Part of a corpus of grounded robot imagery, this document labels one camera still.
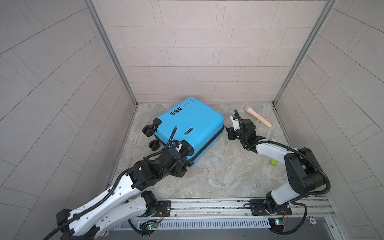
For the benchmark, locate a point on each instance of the round blue white sticker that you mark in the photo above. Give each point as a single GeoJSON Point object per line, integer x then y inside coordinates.
{"type": "Point", "coordinates": [312, 221]}

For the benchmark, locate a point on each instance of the white ventilation grille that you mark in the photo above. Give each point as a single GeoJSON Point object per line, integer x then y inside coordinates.
{"type": "Point", "coordinates": [214, 224]}

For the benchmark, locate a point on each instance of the beige wooden handle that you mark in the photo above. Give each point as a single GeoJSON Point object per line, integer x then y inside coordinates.
{"type": "Point", "coordinates": [252, 112]}

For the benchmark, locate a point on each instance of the blue hard-shell suitcase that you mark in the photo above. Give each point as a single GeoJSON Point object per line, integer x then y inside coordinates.
{"type": "Point", "coordinates": [198, 128]}

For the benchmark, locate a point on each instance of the aluminium mounting rail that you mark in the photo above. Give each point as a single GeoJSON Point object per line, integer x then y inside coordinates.
{"type": "Point", "coordinates": [235, 208]}

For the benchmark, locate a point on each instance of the right circuit board with wires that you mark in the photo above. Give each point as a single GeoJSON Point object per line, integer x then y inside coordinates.
{"type": "Point", "coordinates": [277, 225]}

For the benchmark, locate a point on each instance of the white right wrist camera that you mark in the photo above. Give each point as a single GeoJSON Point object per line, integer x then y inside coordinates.
{"type": "Point", "coordinates": [236, 122]}

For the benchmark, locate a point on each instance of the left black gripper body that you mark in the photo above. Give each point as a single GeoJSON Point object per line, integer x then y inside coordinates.
{"type": "Point", "coordinates": [175, 169]}

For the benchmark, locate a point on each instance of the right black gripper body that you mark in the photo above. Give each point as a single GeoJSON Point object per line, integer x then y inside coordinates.
{"type": "Point", "coordinates": [238, 134]}

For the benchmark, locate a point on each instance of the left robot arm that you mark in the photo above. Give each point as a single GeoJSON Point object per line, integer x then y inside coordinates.
{"type": "Point", "coordinates": [127, 198]}

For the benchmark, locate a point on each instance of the left circuit board with wires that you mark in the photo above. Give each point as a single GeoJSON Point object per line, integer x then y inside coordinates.
{"type": "Point", "coordinates": [149, 226]}

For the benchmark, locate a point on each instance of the small green block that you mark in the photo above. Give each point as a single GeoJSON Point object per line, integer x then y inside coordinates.
{"type": "Point", "coordinates": [273, 162]}

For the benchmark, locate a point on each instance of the circuit board with wires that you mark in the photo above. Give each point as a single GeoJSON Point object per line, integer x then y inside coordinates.
{"type": "Point", "coordinates": [277, 225]}
{"type": "Point", "coordinates": [149, 226]}

